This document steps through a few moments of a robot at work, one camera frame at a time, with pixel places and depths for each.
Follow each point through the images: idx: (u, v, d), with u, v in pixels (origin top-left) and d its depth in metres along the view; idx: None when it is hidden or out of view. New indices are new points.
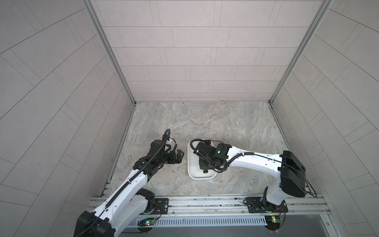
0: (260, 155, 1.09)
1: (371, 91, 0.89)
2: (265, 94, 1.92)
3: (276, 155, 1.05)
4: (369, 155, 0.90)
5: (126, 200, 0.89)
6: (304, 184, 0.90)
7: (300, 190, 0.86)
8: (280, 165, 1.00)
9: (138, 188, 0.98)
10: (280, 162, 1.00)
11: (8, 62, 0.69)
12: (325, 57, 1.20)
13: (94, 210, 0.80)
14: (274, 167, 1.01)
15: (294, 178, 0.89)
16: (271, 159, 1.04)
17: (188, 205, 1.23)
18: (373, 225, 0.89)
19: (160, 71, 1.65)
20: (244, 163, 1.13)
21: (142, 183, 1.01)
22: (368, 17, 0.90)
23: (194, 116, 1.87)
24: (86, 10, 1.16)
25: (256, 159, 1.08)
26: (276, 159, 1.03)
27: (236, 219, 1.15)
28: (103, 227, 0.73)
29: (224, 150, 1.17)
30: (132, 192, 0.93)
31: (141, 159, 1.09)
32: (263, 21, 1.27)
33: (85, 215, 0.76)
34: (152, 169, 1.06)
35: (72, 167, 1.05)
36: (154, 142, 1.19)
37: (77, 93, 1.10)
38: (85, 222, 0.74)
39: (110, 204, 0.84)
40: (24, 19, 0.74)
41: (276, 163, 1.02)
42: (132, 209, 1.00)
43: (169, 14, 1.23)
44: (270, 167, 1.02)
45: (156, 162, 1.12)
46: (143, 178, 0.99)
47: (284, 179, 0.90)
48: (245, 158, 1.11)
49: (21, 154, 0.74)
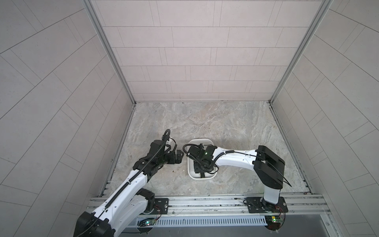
0: (238, 152, 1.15)
1: (371, 91, 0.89)
2: (265, 94, 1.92)
3: (251, 150, 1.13)
4: (369, 155, 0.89)
5: (124, 202, 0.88)
6: (280, 176, 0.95)
7: (275, 181, 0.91)
8: (254, 158, 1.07)
9: (138, 188, 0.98)
10: (255, 156, 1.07)
11: (8, 62, 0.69)
12: (325, 57, 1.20)
13: (93, 211, 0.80)
14: (250, 161, 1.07)
15: (267, 169, 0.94)
16: (247, 154, 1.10)
17: (188, 205, 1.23)
18: (373, 225, 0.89)
19: (159, 71, 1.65)
20: (226, 161, 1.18)
21: (142, 184, 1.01)
22: (368, 17, 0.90)
23: (193, 116, 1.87)
24: (86, 10, 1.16)
25: (236, 156, 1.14)
26: (251, 154, 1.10)
27: (236, 219, 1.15)
28: (103, 228, 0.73)
29: (210, 151, 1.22)
30: (131, 193, 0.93)
31: (140, 159, 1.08)
32: (263, 21, 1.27)
33: (84, 216, 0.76)
34: (152, 170, 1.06)
35: (72, 167, 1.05)
36: (154, 142, 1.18)
37: (77, 93, 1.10)
38: (85, 223, 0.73)
39: (109, 205, 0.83)
40: (24, 19, 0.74)
41: (251, 157, 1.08)
42: (133, 208, 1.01)
43: (169, 14, 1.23)
44: (246, 162, 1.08)
45: (156, 162, 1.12)
46: (143, 179, 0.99)
47: (258, 172, 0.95)
48: (227, 156, 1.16)
49: (21, 154, 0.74)
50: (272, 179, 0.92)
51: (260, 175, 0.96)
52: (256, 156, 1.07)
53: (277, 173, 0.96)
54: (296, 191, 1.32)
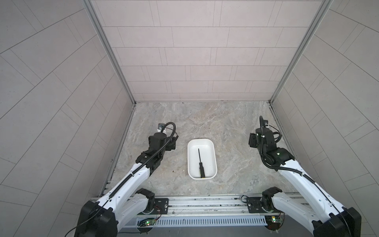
0: (321, 189, 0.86)
1: (372, 91, 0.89)
2: (266, 94, 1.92)
3: (339, 203, 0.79)
4: (369, 155, 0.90)
5: (128, 192, 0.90)
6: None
7: None
8: (335, 213, 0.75)
9: (141, 180, 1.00)
10: (337, 211, 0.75)
11: (8, 62, 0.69)
12: (325, 57, 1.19)
13: (97, 201, 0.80)
14: (327, 210, 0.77)
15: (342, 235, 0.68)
16: (330, 202, 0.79)
17: (188, 205, 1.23)
18: (373, 225, 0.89)
19: (160, 71, 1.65)
20: (296, 182, 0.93)
21: (144, 177, 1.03)
22: (368, 17, 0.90)
23: (193, 116, 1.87)
24: (86, 10, 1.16)
25: (313, 189, 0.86)
26: (336, 206, 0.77)
27: (236, 219, 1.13)
28: (107, 217, 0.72)
29: (284, 156, 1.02)
30: (134, 185, 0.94)
31: (141, 154, 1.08)
32: (263, 21, 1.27)
33: (88, 204, 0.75)
34: (155, 164, 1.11)
35: (72, 167, 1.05)
36: (154, 136, 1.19)
37: (77, 93, 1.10)
38: (89, 212, 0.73)
39: (113, 195, 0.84)
40: (24, 19, 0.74)
41: (332, 208, 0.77)
42: (133, 206, 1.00)
43: (169, 14, 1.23)
44: (322, 205, 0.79)
45: (159, 156, 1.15)
46: (146, 172, 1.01)
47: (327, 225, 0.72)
48: (301, 179, 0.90)
49: (21, 153, 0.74)
50: None
51: (327, 232, 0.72)
52: (340, 212, 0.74)
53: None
54: (296, 191, 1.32)
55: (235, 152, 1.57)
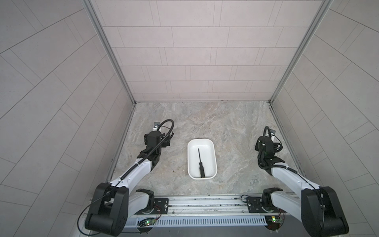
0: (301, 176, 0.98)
1: (372, 91, 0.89)
2: (265, 94, 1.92)
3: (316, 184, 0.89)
4: (369, 155, 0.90)
5: (135, 179, 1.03)
6: (331, 230, 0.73)
7: (315, 219, 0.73)
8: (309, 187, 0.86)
9: (144, 172, 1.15)
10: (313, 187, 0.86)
11: (8, 62, 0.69)
12: (325, 57, 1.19)
13: (110, 182, 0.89)
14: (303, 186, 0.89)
15: (315, 205, 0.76)
16: (307, 181, 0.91)
17: (188, 205, 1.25)
18: (373, 225, 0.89)
19: (160, 71, 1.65)
20: (283, 175, 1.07)
21: (147, 170, 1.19)
22: (368, 17, 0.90)
23: (193, 116, 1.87)
24: (86, 10, 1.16)
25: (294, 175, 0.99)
26: (312, 184, 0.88)
27: (236, 219, 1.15)
28: (122, 193, 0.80)
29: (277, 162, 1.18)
30: (139, 174, 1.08)
31: (140, 152, 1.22)
32: (263, 21, 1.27)
33: (101, 186, 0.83)
34: (155, 160, 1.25)
35: (72, 167, 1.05)
36: (149, 134, 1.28)
37: (77, 93, 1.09)
38: (102, 193, 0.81)
39: (125, 177, 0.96)
40: (24, 18, 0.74)
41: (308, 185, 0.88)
42: (135, 202, 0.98)
43: (169, 14, 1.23)
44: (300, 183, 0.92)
45: (157, 152, 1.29)
46: (148, 165, 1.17)
47: (303, 197, 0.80)
48: (285, 171, 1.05)
49: (21, 153, 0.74)
50: (311, 214, 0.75)
51: (305, 204, 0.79)
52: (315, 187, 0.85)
53: (333, 224, 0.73)
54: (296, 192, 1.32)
55: (235, 152, 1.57)
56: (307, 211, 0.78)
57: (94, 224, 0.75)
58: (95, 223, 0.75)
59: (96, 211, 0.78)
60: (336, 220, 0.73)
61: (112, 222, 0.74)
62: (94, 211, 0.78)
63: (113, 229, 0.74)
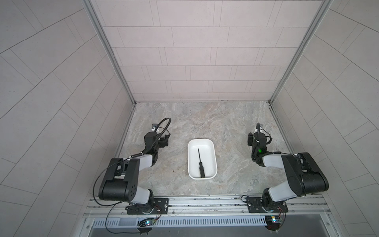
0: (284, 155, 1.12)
1: (371, 91, 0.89)
2: (265, 94, 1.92)
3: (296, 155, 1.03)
4: (369, 155, 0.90)
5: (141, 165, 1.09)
6: (313, 185, 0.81)
7: (295, 177, 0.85)
8: None
9: (148, 164, 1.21)
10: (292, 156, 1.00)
11: (7, 62, 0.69)
12: (325, 57, 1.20)
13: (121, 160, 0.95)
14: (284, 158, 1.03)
15: (293, 164, 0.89)
16: None
17: (188, 205, 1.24)
18: (373, 225, 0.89)
19: (160, 71, 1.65)
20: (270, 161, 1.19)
21: (149, 165, 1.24)
22: (368, 17, 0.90)
23: (193, 116, 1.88)
24: (86, 10, 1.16)
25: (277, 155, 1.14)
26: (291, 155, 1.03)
27: (236, 219, 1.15)
28: (135, 162, 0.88)
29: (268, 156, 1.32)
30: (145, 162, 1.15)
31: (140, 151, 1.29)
32: (263, 20, 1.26)
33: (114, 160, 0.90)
34: (154, 158, 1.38)
35: (72, 167, 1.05)
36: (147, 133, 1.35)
37: (77, 93, 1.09)
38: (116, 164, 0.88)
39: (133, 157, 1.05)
40: (24, 18, 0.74)
41: None
42: (139, 187, 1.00)
43: (169, 14, 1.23)
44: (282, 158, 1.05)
45: (155, 151, 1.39)
46: (151, 157, 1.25)
47: (284, 162, 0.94)
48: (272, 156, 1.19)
49: (21, 153, 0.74)
50: (293, 174, 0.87)
51: (287, 168, 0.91)
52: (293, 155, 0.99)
53: (315, 181, 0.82)
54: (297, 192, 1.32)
55: (235, 152, 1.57)
56: (289, 172, 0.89)
57: (106, 193, 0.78)
58: (109, 190, 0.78)
59: (110, 178, 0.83)
60: (314, 177, 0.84)
61: (126, 186, 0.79)
62: (106, 181, 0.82)
63: (127, 194, 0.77)
